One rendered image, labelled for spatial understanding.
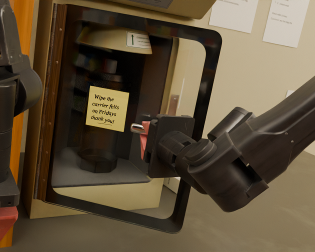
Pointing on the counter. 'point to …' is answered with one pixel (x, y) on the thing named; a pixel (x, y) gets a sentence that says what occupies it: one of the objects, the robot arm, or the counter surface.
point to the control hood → (178, 7)
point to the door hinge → (45, 97)
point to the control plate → (155, 3)
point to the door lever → (135, 127)
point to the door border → (41, 180)
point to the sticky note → (107, 108)
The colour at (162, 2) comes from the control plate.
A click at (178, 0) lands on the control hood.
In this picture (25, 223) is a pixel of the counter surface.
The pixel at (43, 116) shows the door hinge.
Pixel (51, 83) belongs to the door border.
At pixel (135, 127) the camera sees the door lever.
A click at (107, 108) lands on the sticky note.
